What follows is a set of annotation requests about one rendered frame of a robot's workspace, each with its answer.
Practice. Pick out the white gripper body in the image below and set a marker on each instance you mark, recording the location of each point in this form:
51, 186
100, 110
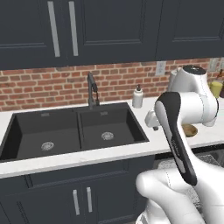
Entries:
151, 118

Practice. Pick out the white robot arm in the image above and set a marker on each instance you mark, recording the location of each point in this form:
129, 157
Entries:
192, 108

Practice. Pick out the brown wooden bowl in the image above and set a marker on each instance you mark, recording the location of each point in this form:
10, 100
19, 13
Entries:
190, 130

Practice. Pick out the yellow-green cup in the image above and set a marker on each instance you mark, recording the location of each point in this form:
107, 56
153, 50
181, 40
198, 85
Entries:
216, 89

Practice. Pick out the dark lower cupboard door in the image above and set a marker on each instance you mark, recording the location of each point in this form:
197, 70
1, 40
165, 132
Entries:
113, 198
43, 204

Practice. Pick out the dark cupboard door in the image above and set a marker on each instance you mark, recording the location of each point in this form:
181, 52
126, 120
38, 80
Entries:
116, 29
43, 204
192, 26
113, 198
26, 32

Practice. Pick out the dark upper cupboard door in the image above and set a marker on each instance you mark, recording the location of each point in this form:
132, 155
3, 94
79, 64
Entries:
116, 29
26, 32
192, 26

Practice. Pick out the white soap dispenser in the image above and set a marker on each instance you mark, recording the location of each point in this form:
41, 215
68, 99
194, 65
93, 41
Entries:
137, 97

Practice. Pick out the black sink tap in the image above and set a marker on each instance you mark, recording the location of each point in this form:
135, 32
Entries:
92, 93

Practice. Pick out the black double sink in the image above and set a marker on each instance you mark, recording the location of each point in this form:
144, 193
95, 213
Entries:
73, 134

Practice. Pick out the dark fixed drawer front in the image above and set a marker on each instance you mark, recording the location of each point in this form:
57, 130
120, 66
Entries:
78, 173

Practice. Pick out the white wall socket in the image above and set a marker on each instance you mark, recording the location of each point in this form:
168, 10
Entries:
160, 68
214, 64

